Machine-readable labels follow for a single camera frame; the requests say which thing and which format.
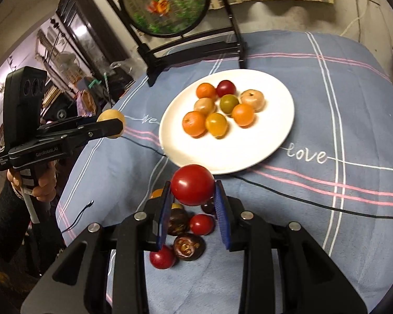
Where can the dark wood framed cabinet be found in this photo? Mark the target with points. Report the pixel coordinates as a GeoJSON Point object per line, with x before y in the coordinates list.
{"type": "Point", "coordinates": [100, 27]}

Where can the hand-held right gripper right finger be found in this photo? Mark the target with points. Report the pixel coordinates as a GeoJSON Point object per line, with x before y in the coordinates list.
{"type": "Point", "coordinates": [221, 216]}

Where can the white round plate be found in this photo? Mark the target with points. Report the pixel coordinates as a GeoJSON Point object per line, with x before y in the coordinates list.
{"type": "Point", "coordinates": [249, 144]}

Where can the small yellow tomato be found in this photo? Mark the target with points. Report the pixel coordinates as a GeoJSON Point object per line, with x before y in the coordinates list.
{"type": "Point", "coordinates": [177, 206]}

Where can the dark red tomato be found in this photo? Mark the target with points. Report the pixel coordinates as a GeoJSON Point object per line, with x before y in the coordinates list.
{"type": "Point", "coordinates": [226, 88]}

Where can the pale yellow loquat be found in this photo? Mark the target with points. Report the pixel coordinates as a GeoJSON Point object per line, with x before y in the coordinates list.
{"type": "Point", "coordinates": [111, 115]}

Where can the person's left hand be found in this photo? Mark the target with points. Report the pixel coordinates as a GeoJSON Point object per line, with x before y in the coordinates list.
{"type": "Point", "coordinates": [49, 183]}

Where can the white desk fan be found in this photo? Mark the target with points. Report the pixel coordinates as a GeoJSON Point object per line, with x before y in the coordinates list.
{"type": "Point", "coordinates": [67, 62]}

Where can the person's left forearm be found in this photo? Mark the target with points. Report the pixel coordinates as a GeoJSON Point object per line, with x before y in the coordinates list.
{"type": "Point", "coordinates": [3, 229]}

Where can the large tan loquat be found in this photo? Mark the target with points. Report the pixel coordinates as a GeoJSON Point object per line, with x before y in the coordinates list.
{"type": "Point", "coordinates": [252, 99]}

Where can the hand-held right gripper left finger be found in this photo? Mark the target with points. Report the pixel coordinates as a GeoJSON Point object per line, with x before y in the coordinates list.
{"type": "Point", "coordinates": [163, 216]}

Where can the yellow-orange oval tomato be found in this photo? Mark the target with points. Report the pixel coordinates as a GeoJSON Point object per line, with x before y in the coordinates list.
{"type": "Point", "coordinates": [216, 125]}

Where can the dark brown water chestnut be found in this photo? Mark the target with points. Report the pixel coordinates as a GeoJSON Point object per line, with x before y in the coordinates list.
{"type": "Point", "coordinates": [189, 247]}
{"type": "Point", "coordinates": [180, 224]}

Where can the large red tomato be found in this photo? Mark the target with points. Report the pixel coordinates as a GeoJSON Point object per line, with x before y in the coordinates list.
{"type": "Point", "coordinates": [192, 184]}

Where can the blue plaid tablecloth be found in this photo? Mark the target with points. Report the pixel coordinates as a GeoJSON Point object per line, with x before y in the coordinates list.
{"type": "Point", "coordinates": [330, 104]}

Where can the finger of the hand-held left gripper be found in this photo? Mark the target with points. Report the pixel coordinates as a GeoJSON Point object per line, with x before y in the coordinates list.
{"type": "Point", "coordinates": [108, 128]}
{"type": "Point", "coordinates": [78, 121]}

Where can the dark maroon cherry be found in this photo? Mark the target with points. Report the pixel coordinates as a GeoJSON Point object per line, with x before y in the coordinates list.
{"type": "Point", "coordinates": [208, 207]}

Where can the green plastic piece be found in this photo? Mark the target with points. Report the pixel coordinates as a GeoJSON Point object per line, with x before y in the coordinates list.
{"type": "Point", "coordinates": [96, 82]}

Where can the round goldfish screen black stand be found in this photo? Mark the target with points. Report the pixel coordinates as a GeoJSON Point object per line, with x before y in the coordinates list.
{"type": "Point", "coordinates": [163, 6]}

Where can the pink plastic bag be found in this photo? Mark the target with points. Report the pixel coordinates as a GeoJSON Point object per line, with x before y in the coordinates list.
{"type": "Point", "coordinates": [85, 102]}

